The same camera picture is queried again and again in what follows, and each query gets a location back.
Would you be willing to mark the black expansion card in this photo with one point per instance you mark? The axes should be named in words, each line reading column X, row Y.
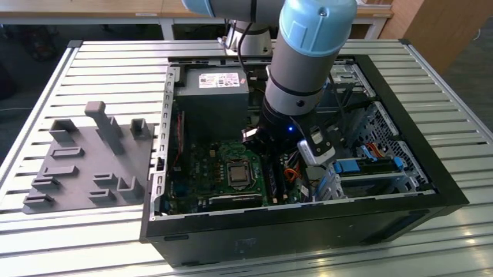
column 236, row 200

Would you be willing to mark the metal disk bay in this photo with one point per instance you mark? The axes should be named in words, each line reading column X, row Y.
column 404, row 179

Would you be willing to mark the grey power supply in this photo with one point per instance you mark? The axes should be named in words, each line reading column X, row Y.
column 208, row 115

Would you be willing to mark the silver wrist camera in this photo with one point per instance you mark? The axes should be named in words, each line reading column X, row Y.
column 316, row 155

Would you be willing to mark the wooden desk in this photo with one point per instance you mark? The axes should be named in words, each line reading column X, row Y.
column 97, row 8

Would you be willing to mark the silver CPU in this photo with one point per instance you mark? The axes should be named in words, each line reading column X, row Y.
column 238, row 175

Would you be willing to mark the black table corner cap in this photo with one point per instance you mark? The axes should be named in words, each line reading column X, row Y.
column 405, row 41
column 75, row 44

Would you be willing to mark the metal drive cage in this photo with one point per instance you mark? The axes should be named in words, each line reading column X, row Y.
column 355, row 83

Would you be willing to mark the wooden cabinet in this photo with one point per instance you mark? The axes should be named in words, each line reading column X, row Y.
column 443, row 29

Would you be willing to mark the green motherboard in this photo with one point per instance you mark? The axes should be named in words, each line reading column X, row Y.
column 201, row 173

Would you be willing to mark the CPU socket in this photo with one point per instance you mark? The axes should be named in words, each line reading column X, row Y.
column 226, row 176

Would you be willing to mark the black PC case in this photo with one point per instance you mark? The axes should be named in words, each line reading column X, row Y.
column 308, row 236

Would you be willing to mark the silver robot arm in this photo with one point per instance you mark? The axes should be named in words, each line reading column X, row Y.
column 304, row 57

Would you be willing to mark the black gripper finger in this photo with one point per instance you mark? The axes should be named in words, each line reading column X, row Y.
column 249, row 136

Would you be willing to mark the blue disk carrier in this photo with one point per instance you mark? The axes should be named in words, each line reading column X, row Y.
column 349, row 167

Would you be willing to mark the grey parts rack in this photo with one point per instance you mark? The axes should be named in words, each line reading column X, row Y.
column 85, row 173

